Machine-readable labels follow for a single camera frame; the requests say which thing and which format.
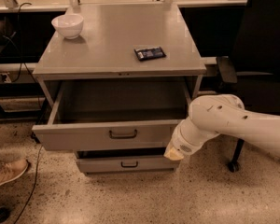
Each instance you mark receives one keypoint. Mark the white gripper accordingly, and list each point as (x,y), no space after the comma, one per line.
(181,145)

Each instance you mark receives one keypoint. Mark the grey top drawer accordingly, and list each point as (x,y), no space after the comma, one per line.
(105,114)

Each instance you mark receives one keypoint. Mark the grey drawer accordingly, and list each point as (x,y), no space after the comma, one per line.
(105,114)
(124,160)

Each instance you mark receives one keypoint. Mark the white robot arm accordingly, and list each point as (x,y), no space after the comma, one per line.
(213,115)

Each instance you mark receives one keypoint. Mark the grey bottom drawer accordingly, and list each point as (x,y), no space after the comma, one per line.
(124,160)

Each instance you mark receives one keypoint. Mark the grey drawer cabinet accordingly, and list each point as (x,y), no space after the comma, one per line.
(105,47)

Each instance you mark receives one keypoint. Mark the dark blue snack packet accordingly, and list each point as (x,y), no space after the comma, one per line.
(149,53)

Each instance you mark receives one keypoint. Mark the black office chair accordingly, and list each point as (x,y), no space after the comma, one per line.
(257,49)

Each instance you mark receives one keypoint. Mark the tan shoe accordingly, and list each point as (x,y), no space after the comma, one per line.
(10,171)

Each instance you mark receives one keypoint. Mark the white bowl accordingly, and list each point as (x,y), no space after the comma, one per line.
(68,25)

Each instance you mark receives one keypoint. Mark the black caster wheel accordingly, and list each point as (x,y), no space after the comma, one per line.
(4,214)

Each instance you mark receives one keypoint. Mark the black top drawer handle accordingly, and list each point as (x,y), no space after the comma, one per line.
(132,135)

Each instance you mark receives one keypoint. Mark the wall power outlet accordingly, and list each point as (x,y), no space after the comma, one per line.
(5,77)

